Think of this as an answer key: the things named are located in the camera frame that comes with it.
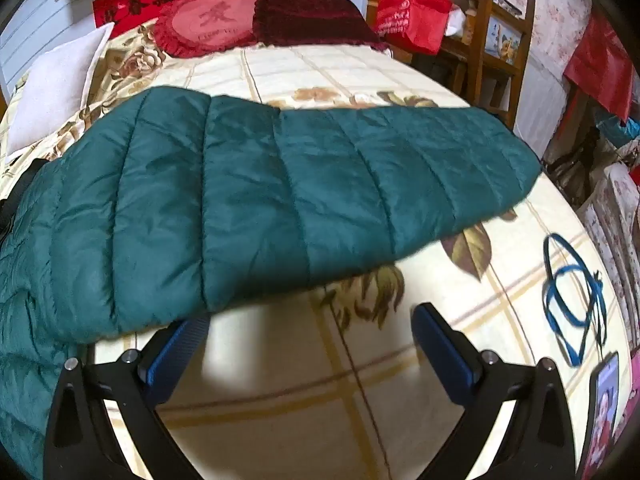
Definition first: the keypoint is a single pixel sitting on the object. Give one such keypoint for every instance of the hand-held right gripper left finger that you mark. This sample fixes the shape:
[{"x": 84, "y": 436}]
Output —
[{"x": 170, "y": 355}]

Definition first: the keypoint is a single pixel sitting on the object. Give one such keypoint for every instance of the cartoon printed box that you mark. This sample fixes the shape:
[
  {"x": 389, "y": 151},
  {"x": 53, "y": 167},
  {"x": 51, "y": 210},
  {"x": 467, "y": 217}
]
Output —
[{"x": 502, "y": 40}]

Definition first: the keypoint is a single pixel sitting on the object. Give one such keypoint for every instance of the floral checked bed blanket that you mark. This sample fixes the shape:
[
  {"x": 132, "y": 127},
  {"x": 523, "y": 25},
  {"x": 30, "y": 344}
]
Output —
[{"x": 300, "y": 395}]

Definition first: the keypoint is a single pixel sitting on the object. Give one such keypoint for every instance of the photo card holder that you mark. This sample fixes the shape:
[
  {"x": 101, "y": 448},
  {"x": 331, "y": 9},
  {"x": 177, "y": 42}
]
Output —
[{"x": 602, "y": 410}]

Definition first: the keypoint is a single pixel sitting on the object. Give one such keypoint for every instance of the wooden shelf rack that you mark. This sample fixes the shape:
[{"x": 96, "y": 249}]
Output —
[{"x": 480, "y": 35}]

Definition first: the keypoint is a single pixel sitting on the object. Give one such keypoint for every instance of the large red plastic bag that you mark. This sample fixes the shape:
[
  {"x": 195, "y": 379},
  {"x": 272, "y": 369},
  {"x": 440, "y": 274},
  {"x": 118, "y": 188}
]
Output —
[{"x": 600, "y": 70}]

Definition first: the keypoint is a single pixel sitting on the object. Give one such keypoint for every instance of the green quilted jacket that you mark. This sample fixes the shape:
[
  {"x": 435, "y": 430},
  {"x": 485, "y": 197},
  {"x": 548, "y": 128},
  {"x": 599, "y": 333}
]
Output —
[{"x": 250, "y": 200}]

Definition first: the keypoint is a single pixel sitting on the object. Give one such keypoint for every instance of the white pillow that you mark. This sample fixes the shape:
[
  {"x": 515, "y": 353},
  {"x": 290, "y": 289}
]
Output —
[{"x": 55, "y": 90}]

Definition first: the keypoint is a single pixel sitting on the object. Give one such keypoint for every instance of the red shopping bag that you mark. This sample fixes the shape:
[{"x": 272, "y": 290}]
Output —
[{"x": 420, "y": 20}]

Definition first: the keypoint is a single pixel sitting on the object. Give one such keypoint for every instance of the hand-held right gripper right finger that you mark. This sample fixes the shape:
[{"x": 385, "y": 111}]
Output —
[{"x": 440, "y": 350}]

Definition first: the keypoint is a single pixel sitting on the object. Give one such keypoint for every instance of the red heart-shaped pillow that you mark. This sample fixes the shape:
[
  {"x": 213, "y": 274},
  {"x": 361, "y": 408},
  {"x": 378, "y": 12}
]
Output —
[{"x": 210, "y": 22}]

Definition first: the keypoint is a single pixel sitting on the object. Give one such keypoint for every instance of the floral pink curtain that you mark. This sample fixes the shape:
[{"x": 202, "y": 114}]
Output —
[{"x": 545, "y": 5}]

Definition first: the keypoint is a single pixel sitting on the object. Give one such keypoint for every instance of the dark red fuzzy pillow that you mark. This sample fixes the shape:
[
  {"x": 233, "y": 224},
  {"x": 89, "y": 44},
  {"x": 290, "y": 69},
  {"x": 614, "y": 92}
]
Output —
[{"x": 310, "y": 15}]

